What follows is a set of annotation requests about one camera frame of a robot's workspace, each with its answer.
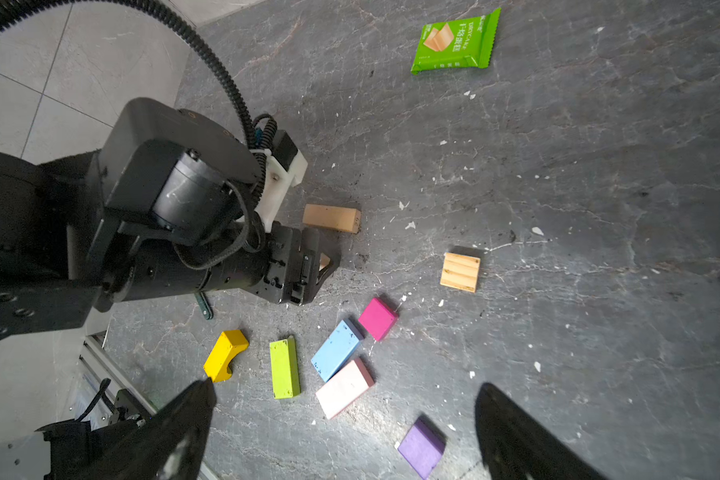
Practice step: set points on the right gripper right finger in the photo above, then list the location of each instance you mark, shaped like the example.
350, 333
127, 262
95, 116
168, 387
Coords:
513, 445

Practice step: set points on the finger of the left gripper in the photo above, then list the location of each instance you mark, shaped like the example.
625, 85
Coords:
333, 251

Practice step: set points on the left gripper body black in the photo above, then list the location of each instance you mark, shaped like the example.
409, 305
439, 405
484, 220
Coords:
286, 271

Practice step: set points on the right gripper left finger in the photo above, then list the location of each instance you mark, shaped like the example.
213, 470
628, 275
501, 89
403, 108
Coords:
169, 445

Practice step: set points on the natural wood block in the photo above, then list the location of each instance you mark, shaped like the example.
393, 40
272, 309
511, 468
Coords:
334, 218
325, 261

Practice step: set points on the small grooved wood block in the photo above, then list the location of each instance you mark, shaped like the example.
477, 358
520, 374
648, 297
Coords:
460, 272

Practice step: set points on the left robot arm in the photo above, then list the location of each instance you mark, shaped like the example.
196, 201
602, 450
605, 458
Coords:
171, 204

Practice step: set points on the magenta cube block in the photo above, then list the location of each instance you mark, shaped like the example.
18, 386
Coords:
377, 319

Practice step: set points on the purple cube block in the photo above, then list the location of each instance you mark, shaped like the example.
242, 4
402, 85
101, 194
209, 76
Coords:
423, 446

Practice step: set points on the yellow arch block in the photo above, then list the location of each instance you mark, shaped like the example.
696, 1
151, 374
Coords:
228, 345

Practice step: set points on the light blue block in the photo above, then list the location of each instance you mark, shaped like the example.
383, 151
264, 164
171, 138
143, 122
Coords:
337, 349

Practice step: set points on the lime green block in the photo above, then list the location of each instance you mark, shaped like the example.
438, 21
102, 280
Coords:
284, 368

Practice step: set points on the pink block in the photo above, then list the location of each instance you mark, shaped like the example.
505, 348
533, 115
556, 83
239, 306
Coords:
346, 386

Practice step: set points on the green snack packet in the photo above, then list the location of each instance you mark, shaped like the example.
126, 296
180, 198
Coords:
463, 43

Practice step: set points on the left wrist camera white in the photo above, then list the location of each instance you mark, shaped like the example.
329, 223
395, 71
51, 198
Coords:
286, 167

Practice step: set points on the green handled tool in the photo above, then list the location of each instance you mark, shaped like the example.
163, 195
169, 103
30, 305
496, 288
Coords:
204, 305

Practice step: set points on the aluminium mounting rail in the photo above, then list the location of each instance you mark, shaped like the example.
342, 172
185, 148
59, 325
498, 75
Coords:
61, 450

